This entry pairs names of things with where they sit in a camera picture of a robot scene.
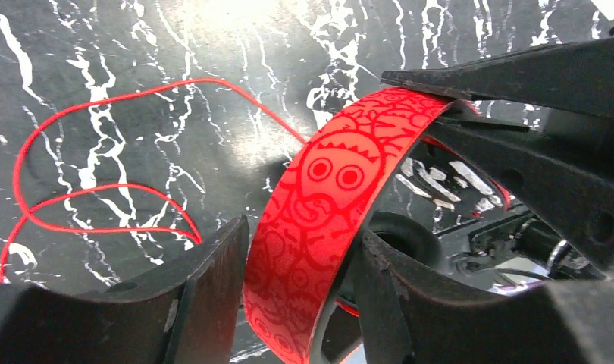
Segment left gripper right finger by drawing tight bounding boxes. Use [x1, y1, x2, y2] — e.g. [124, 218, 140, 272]
[359, 36, 614, 363]

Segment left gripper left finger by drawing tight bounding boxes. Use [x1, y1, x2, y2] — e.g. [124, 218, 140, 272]
[0, 216, 249, 363]

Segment red black headphones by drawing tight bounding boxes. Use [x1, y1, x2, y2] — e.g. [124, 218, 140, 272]
[243, 88, 451, 363]

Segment red headphone cable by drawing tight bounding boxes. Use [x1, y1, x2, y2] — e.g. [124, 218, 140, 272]
[0, 77, 308, 285]

